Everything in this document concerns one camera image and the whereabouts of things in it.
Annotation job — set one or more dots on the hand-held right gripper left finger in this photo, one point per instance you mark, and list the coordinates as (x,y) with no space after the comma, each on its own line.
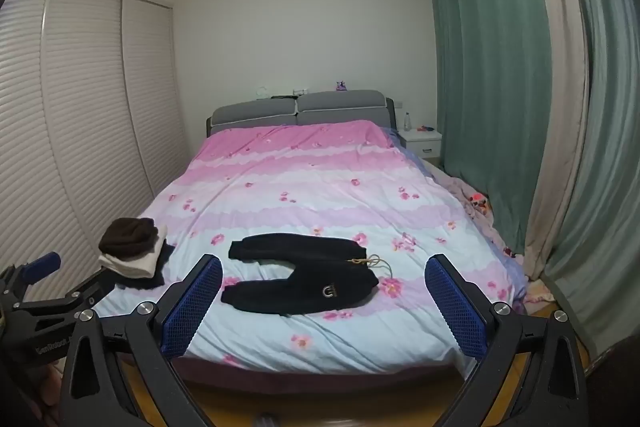
(192,302)

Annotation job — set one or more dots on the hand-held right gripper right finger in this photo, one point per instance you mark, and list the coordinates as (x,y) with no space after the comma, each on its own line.
(455,307)

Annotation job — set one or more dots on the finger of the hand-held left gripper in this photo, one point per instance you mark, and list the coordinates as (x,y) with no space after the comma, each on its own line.
(85,292)
(42,264)

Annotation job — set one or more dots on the dark navy folded garment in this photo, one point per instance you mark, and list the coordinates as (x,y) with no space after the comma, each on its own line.
(150,281)

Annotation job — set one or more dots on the brown folded garment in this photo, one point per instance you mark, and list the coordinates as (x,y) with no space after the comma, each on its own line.
(127,234)

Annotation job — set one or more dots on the pale pink printed blanket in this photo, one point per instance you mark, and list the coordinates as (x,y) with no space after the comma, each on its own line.
(475,207)

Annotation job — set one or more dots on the white louvred wardrobe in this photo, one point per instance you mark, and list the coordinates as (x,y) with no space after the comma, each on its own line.
(85,117)

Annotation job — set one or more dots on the pink floral duvet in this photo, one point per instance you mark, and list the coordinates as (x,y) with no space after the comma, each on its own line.
(310,187)

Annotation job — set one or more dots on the white nightstand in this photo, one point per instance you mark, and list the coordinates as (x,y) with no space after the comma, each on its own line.
(422,144)

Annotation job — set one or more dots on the clear plastic bottle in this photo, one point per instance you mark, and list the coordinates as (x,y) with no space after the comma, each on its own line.
(407,122)

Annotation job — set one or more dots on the beige curtain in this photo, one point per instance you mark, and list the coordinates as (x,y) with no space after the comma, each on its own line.
(560,117)

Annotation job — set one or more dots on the small white object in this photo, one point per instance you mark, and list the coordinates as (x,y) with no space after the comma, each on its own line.
(261,93)

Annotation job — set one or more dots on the green curtain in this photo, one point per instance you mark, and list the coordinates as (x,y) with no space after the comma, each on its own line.
(610,147)
(480,72)

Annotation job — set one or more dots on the small purple toy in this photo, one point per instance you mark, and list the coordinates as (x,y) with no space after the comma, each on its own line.
(341,86)

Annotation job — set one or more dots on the grey bed frame with headboard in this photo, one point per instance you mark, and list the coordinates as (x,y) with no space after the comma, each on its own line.
(340,104)

